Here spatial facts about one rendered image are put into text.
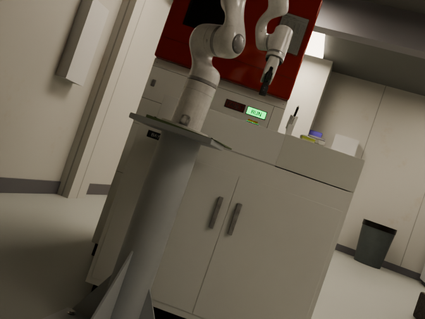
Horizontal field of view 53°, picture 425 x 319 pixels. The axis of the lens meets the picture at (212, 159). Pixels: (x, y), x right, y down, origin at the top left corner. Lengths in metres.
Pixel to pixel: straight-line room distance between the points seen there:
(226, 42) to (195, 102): 0.25
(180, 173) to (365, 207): 6.78
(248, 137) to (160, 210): 0.51
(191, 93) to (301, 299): 0.97
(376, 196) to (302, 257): 6.38
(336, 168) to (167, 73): 1.17
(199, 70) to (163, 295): 0.95
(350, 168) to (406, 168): 6.44
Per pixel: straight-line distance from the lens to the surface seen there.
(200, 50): 1.67
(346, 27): 5.46
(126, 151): 2.52
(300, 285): 1.89
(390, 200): 8.23
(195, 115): 1.58
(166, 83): 2.52
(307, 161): 1.84
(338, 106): 8.31
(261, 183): 1.81
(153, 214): 1.57
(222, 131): 1.82
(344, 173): 1.87
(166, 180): 1.56
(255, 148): 1.82
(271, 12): 1.93
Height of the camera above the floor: 0.74
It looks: 1 degrees up
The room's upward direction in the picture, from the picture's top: 19 degrees clockwise
